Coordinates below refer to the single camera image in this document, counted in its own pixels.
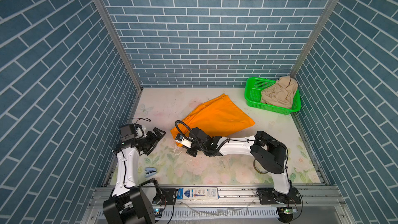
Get black tape ring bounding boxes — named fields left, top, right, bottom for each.
left=252, top=158, right=269, bottom=175

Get white blue paper box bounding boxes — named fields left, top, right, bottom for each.
left=176, top=187, right=219, bottom=200

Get aluminium front rail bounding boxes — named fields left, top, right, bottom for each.
left=89, top=184, right=345, bottom=209

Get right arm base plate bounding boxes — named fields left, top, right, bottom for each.
left=256, top=187, right=302, bottom=205

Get orange shorts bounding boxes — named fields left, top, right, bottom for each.
left=182, top=94, right=255, bottom=136

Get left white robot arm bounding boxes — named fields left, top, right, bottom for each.
left=103, top=123, right=166, bottom=224

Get white slotted cable duct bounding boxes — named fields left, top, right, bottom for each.
left=158, top=207, right=279, bottom=220

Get beige shorts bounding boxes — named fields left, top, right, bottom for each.
left=261, top=76, right=298, bottom=109

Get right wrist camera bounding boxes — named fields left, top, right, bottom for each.
left=175, top=134, right=192, bottom=149

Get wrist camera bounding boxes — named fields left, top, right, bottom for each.
left=175, top=134, right=192, bottom=149
left=135, top=125, right=146, bottom=139

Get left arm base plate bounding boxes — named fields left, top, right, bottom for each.
left=152, top=188, right=178, bottom=206

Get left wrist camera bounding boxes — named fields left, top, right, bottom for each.
left=135, top=125, right=146, bottom=139

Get green plastic basket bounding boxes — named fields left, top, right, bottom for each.
left=244, top=77, right=302, bottom=115

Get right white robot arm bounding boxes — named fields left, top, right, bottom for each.
left=176, top=128, right=302, bottom=204

